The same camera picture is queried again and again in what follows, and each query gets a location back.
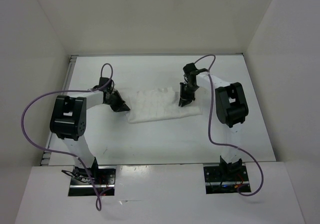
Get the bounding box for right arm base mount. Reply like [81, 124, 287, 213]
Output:
[203, 164, 251, 194]

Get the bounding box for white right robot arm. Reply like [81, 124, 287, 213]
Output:
[178, 69, 249, 180]

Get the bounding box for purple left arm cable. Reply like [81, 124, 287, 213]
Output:
[20, 63, 115, 211]

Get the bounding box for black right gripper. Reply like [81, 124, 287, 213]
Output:
[178, 82, 199, 106]

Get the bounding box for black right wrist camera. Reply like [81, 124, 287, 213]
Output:
[182, 63, 199, 77]

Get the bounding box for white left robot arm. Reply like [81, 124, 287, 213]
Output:
[49, 87, 130, 184]

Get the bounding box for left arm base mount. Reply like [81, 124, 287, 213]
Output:
[61, 166, 116, 196]

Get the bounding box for white skirt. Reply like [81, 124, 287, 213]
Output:
[126, 87, 203, 124]

